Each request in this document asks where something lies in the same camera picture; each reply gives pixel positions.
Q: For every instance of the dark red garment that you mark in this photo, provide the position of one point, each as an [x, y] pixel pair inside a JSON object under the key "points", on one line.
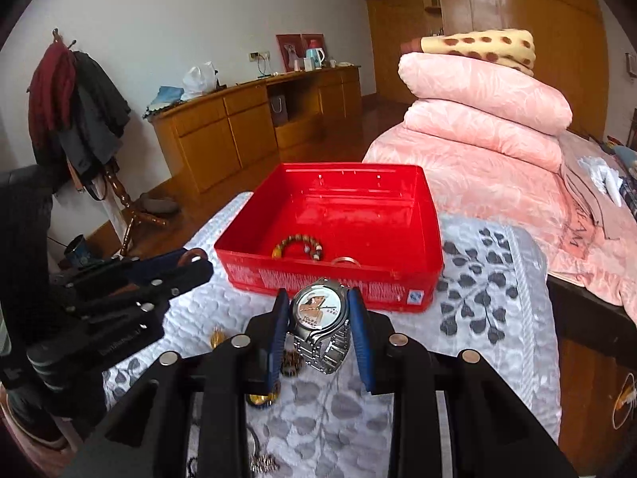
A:
{"points": [[47, 94]]}

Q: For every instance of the wall socket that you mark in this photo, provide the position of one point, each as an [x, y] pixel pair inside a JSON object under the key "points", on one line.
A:
{"points": [[259, 55]]}

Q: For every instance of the grey quilted leaf-print cloth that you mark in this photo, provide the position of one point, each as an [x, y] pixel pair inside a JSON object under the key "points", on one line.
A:
{"points": [[487, 298]]}

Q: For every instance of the red framed picture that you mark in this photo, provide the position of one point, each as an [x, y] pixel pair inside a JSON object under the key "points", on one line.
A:
{"points": [[287, 52], [306, 39]]}

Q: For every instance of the silver wristwatch with printed dial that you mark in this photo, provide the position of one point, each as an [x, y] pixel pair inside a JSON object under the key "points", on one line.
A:
{"points": [[318, 308]]}

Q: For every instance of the plaid shirt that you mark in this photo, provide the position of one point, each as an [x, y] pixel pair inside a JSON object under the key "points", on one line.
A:
{"points": [[628, 186]]}

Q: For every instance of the teal electric kettle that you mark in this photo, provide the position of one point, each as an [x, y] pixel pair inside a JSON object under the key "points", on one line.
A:
{"points": [[314, 56]]}

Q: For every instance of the wooden door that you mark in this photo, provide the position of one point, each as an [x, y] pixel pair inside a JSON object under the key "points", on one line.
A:
{"points": [[393, 45]]}

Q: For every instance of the wooden coat rack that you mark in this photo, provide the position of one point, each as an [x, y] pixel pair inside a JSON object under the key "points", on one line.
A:
{"points": [[119, 194]]}

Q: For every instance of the white plastic bag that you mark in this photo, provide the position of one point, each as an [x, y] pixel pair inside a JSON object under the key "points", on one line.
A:
{"points": [[199, 79]]}

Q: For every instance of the blue printed bucket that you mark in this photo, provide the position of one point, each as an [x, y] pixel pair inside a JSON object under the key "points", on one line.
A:
{"points": [[77, 254]]}

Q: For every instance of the wooden sideboard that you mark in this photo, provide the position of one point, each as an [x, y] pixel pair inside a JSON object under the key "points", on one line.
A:
{"points": [[219, 134]]}

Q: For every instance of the dark wooden bed frame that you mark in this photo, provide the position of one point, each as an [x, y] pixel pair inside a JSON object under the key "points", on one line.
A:
{"points": [[587, 338]]}

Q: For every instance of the pink folded quilt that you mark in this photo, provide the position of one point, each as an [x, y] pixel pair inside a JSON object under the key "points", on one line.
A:
{"points": [[477, 87], [477, 134]]}

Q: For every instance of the red plastic box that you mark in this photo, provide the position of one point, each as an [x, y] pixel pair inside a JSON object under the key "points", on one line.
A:
{"points": [[348, 209]]}

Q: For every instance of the black mesh chair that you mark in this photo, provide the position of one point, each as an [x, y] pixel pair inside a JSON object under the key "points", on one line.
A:
{"points": [[30, 229]]}

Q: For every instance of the blue cloth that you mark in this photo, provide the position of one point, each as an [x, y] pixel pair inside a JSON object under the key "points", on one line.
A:
{"points": [[161, 99]]}

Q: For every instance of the grey slippers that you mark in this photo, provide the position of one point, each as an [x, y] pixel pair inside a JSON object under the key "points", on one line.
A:
{"points": [[157, 204]]}

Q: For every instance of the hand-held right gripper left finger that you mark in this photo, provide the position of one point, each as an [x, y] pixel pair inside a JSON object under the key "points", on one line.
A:
{"points": [[279, 343]]}

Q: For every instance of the dark grey jackets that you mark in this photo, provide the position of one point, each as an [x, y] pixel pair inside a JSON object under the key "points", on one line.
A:
{"points": [[94, 109]]}

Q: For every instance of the yellow brown-spotted blanket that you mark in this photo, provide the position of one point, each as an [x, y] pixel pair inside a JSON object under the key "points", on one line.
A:
{"points": [[477, 50]]}

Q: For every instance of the grey paper gift bag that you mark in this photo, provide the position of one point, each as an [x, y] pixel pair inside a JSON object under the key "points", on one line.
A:
{"points": [[278, 109]]}

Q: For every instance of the silver charm bangle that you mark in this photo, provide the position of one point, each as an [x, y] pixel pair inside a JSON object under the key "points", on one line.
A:
{"points": [[263, 465]]}

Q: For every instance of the gold brooch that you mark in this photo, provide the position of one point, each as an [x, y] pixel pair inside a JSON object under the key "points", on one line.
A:
{"points": [[216, 337]]}

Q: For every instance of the wooden wardrobe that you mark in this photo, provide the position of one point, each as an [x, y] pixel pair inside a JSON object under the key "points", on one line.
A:
{"points": [[537, 5]]}

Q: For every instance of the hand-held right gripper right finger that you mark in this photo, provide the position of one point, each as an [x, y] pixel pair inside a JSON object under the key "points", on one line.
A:
{"points": [[359, 343]]}

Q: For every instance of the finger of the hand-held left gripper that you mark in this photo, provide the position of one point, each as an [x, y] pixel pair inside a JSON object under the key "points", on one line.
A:
{"points": [[154, 265], [184, 279]]}

